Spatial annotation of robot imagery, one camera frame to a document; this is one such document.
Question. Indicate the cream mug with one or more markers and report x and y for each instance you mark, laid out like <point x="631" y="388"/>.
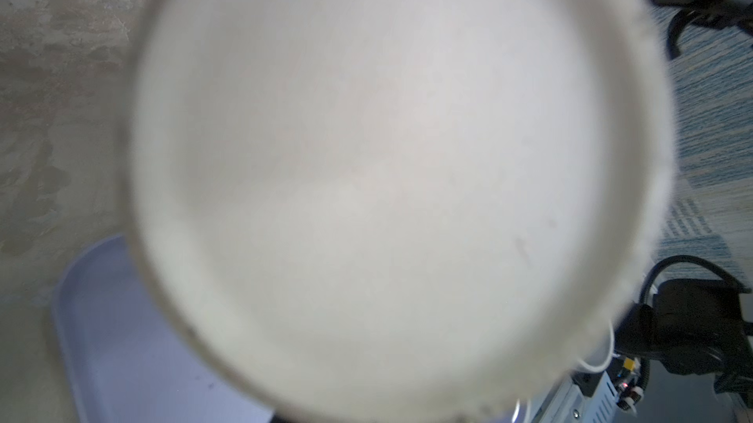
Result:
<point x="395" y="210"/>

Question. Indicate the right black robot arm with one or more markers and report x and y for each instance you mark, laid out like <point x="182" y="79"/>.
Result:
<point x="688" y="315"/>

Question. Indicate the lavender plastic tray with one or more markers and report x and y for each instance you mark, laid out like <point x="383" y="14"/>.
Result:
<point x="123" y="360"/>

